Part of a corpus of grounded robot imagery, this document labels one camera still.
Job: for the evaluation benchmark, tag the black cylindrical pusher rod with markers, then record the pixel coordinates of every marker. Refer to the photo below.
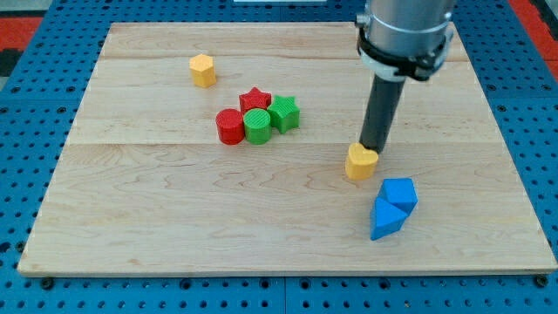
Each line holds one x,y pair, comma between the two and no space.
380,111

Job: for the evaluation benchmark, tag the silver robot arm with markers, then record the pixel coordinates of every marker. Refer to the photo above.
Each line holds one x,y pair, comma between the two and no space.
399,40

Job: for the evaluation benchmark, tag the yellow heart block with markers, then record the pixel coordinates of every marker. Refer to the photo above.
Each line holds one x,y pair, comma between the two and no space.
360,162

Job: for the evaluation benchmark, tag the yellow hexagon block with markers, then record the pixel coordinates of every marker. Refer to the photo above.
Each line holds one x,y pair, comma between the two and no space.
202,70

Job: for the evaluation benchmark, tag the blue pentagon block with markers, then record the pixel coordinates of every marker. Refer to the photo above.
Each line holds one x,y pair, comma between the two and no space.
399,192

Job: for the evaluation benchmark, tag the green star block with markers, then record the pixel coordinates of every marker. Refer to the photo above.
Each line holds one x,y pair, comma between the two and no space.
284,113

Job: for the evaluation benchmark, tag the blue triangle block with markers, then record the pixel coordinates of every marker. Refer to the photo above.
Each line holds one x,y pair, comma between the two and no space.
386,219

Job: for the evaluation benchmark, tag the green cylinder block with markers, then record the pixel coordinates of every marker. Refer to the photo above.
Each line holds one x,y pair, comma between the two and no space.
257,126

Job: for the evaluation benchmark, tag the red star block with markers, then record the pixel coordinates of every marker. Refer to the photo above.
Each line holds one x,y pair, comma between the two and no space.
254,99

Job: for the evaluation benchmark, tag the red cylinder block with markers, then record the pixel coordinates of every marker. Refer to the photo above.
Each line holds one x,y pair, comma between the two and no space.
230,127

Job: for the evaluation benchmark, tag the wooden board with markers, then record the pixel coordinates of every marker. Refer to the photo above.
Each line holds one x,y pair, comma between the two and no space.
145,187

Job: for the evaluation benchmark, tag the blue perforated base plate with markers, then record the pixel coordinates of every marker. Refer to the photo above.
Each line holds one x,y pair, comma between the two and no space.
39,101

